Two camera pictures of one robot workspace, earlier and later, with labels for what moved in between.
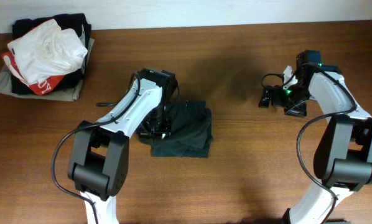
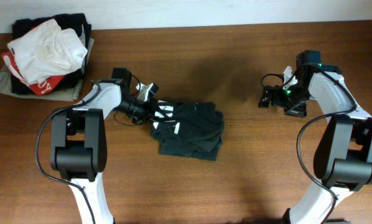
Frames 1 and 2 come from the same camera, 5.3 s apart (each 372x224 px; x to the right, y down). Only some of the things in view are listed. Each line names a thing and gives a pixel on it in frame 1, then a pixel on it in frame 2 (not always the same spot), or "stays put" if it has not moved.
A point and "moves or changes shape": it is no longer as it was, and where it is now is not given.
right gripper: (300, 110) stays put
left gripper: (144, 130) to (150, 112)
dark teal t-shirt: (191, 131) moves or changes shape
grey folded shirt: (2, 84) stays put
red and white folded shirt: (43, 87) stays put
